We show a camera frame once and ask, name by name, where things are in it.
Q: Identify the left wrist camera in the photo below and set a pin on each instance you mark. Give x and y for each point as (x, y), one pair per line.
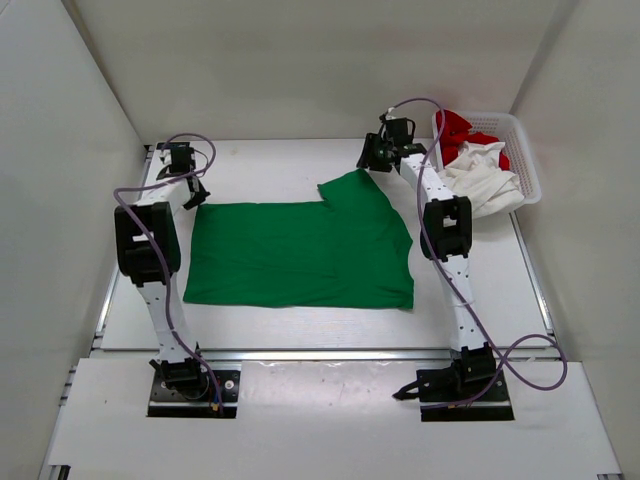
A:
(177, 158)

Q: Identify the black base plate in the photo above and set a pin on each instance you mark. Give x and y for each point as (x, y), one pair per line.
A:
(201, 403)
(443, 397)

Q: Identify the green t-shirt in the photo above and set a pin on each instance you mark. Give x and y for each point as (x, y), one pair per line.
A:
(349, 249)

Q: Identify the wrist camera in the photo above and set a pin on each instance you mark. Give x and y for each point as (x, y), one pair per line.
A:
(399, 131)
(177, 158)

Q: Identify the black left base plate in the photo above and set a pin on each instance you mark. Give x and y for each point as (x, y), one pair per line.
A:
(201, 403)

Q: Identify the red t-shirt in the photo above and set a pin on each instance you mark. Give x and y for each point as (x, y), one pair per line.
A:
(456, 131)

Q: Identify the white t-shirt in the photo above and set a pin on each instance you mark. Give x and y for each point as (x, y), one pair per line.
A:
(475, 173)

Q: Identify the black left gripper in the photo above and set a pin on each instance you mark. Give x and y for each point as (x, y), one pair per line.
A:
(198, 199)

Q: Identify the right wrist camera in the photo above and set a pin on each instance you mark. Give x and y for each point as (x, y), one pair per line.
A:
(399, 131)

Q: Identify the aluminium rail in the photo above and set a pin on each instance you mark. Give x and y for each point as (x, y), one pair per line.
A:
(326, 355)

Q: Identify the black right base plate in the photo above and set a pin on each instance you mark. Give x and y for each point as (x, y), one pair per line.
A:
(443, 397)

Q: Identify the white plastic laundry basket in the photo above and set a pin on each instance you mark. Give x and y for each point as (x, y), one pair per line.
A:
(508, 129)

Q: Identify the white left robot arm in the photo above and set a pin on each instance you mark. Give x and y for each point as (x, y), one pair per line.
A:
(148, 253)

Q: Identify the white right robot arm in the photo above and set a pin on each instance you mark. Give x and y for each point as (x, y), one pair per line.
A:
(446, 240)

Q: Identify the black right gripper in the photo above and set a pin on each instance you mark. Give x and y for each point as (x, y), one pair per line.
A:
(371, 160)

